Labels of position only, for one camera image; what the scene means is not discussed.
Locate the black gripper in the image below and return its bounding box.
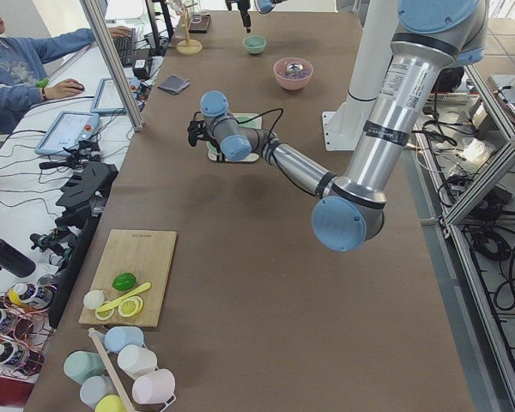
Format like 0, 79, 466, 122
225, 0, 251, 33
187, 112, 210, 147

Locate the green bowl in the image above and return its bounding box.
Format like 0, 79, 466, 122
206, 142, 223, 161
242, 34, 267, 55

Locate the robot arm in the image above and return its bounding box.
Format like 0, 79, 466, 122
188, 1, 488, 251
224, 0, 285, 33

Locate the green bowl on tray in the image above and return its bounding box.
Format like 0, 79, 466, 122
206, 142, 223, 161

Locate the dark wooden tray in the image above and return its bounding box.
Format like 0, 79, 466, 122
189, 15, 211, 33

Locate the grey folded cloth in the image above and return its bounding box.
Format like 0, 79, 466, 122
158, 75, 191, 95

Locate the cream serving tray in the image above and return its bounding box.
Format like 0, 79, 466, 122
208, 112, 262, 164

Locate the wooden stand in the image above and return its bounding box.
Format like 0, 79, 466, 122
176, 5, 203, 55

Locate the silver foil wrapped item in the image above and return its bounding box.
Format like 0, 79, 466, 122
284, 62, 305, 78

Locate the pink bowl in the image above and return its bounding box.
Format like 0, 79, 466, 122
273, 58, 313, 91

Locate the far teach pendant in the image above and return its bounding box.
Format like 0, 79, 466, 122
90, 78, 125, 115

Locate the teach pendant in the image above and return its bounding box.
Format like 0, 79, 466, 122
90, 78, 125, 115
34, 112, 100, 157

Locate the black keyboard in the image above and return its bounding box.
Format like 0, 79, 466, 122
113, 29, 136, 67

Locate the near teach pendant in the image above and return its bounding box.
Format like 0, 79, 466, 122
34, 112, 100, 157

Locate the black tool holder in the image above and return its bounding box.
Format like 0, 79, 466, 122
30, 161, 118, 329

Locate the bamboo cutting board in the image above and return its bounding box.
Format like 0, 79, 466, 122
79, 229, 177, 328

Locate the yellow plastic knife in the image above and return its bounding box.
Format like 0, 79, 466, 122
95, 282, 152, 312

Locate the green lime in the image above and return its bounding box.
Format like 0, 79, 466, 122
112, 272, 137, 291

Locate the front lemon slice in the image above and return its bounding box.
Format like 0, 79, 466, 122
118, 295, 143, 318

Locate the lemon slice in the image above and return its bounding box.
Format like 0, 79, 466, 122
94, 307, 115, 322
118, 295, 143, 318

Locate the person in blue hoodie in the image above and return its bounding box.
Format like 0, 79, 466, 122
0, 0, 134, 135

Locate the white garlic bulb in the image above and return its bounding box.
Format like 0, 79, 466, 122
83, 289, 106, 311

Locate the rear lemon slice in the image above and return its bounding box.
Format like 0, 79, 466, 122
94, 307, 115, 322

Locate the black water bottle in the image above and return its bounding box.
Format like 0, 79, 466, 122
0, 239, 36, 278

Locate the yellow sauce bottle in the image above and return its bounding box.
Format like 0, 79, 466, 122
8, 282, 53, 310

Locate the white cup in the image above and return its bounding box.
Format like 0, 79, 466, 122
117, 344, 158, 379

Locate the wooden rack pole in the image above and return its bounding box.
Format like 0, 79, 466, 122
88, 328, 136, 412

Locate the pink cup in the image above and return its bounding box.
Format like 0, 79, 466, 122
132, 369, 176, 404

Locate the green cup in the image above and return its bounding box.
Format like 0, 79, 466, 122
64, 351, 106, 385

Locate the pale blue cup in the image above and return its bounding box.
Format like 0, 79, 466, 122
79, 376, 116, 409

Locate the yellow cup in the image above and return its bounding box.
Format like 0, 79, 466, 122
94, 395, 127, 412

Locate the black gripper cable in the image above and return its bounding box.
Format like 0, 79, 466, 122
233, 107, 285, 138

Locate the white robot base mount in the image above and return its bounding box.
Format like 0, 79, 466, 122
322, 0, 398, 151

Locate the aluminium frame post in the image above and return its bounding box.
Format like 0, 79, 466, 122
80, 0, 143, 131

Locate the copper wire bottle rack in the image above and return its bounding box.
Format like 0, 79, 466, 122
0, 289, 55, 381

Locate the aluminium frame right side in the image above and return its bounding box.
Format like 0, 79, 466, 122
413, 56, 515, 411

